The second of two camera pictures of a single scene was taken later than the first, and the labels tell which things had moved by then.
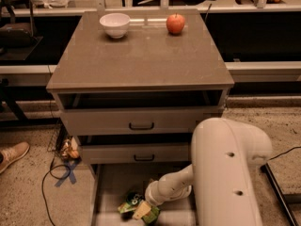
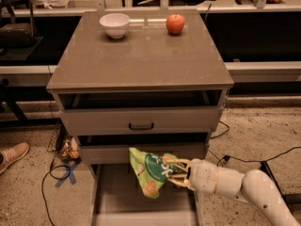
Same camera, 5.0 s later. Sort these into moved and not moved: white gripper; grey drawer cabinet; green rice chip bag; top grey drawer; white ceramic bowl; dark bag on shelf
Moved: white gripper; green rice chip bag
Not moved: dark bag on shelf; grey drawer cabinet; top grey drawer; white ceramic bowl
